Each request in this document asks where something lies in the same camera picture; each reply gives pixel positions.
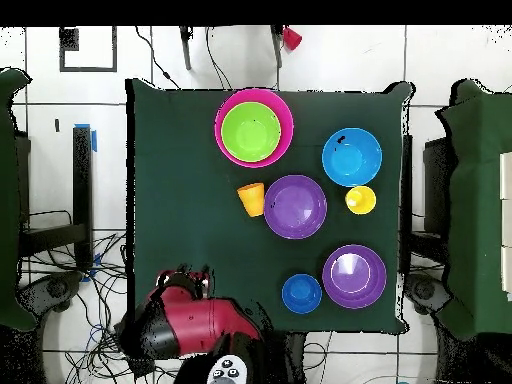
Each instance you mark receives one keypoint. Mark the purple plastic bowl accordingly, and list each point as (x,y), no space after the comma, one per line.
(295,208)
(354,280)

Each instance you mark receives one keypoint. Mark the black square floor frame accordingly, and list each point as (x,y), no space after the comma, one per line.
(68,40)

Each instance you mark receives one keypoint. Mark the black office chair base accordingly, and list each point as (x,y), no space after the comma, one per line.
(424,291)
(56,288)

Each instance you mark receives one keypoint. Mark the dark green table cloth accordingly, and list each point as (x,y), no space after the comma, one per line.
(180,200)

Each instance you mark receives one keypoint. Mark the orange plastic cup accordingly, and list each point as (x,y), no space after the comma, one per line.
(252,200)

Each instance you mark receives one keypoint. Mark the small dark blue bowl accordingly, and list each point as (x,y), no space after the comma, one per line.
(301,294)

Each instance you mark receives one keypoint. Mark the green plastic bowl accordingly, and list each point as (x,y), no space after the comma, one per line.
(251,132)

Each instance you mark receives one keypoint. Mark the black table frame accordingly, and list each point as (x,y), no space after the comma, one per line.
(82,180)

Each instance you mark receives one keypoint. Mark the green cloth side table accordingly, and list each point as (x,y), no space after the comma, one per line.
(8,200)
(476,200)

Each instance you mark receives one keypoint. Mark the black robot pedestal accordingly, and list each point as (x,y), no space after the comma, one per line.
(296,356)

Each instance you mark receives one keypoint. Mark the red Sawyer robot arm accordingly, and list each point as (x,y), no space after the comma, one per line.
(200,320)

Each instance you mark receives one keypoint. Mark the pink plastic bowl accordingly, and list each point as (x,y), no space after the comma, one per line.
(286,120)

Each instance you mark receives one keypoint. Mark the red plastic cup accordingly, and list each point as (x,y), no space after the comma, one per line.
(292,38)

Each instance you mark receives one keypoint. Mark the light blue plastic bowl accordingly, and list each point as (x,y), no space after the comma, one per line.
(352,160)

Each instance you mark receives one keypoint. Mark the blue tape strip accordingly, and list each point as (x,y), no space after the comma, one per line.
(94,142)

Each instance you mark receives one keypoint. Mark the black power strip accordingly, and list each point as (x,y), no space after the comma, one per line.
(140,366)

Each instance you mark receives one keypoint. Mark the yellow plastic cup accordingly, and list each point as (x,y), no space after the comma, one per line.
(360,200)

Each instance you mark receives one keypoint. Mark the grey tripod leg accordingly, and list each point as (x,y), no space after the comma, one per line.
(185,48)
(276,44)

